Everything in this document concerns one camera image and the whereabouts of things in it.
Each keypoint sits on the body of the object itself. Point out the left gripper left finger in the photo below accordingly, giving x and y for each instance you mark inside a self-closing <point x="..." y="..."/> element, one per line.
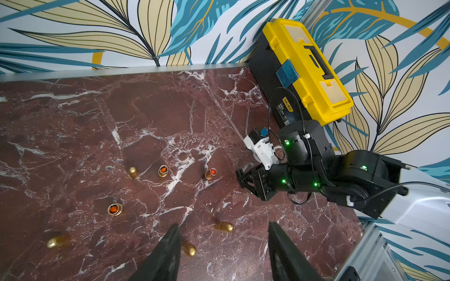
<point x="162" y="264"/>

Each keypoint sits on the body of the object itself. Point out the gold lipstick cap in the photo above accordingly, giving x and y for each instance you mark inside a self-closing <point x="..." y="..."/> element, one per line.
<point x="58" y="241"/>
<point x="133" y="173"/>

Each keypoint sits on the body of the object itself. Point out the yellow black toolbox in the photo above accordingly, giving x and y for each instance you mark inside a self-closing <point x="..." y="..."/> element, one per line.
<point x="295" y="77"/>

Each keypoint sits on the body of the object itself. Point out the aluminium corner post right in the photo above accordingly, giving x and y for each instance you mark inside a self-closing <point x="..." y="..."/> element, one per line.
<point x="314" y="11"/>

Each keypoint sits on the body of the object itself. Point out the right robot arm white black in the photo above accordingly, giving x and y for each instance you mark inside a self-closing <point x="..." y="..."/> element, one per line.
<point x="365" y="181"/>

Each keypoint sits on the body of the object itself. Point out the black lipstick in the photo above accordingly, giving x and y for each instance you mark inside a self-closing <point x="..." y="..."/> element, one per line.
<point x="210" y="174"/>

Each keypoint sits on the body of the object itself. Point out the aluminium frame rail front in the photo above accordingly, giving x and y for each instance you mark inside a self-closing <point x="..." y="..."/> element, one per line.
<point x="371" y="260"/>

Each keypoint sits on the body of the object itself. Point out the gold lipstick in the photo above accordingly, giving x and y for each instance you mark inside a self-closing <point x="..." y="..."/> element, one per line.
<point x="163" y="171"/>
<point x="115" y="209"/>
<point x="224" y="226"/>
<point x="189" y="249"/>

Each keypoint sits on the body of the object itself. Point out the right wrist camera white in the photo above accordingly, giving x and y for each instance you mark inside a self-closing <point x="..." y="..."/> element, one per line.
<point x="259" y="143"/>

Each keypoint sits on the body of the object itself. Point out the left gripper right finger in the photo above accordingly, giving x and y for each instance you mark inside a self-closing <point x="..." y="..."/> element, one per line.
<point x="287" y="261"/>

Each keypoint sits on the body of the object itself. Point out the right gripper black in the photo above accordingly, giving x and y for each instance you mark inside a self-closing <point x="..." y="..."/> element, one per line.
<point x="256" y="181"/>

